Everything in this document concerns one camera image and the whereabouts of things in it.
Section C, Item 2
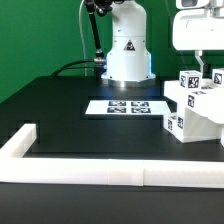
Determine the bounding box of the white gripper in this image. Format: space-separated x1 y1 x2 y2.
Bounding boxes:
173 9 224 72

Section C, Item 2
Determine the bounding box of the white tagged cube nut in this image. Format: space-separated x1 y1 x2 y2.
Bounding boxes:
212 68 224 87
179 70 202 90

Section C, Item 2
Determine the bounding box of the white chair back frame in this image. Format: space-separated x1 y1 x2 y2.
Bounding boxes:
164 79 224 124

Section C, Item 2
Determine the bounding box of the white chair seat part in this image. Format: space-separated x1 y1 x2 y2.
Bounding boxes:
175 107 222 143

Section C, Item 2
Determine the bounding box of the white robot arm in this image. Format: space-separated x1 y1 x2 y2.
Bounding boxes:
101 0 224 87

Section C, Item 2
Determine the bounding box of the white fiducial marker sheet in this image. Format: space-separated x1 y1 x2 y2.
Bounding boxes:
86 100 170 116

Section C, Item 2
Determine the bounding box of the white U-shaped obstacle fence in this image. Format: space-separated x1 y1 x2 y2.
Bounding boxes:
0 124 224 189

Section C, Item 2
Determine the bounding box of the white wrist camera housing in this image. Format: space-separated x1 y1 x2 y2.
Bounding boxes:
176 0 210 10

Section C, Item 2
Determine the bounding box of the grey thin cable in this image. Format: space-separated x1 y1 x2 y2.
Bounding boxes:
78 0 88 76

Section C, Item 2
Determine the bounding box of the black cable bundle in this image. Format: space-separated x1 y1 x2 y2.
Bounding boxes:
50 59 108 78

